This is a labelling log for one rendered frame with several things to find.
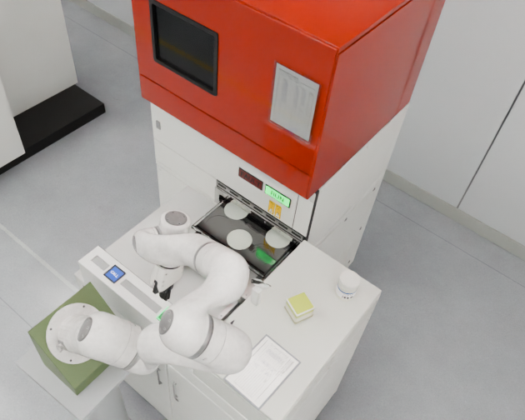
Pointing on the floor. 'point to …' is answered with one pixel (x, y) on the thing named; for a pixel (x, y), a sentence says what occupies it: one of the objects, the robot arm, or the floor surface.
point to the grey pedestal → (82, 408)
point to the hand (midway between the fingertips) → (164, 293)
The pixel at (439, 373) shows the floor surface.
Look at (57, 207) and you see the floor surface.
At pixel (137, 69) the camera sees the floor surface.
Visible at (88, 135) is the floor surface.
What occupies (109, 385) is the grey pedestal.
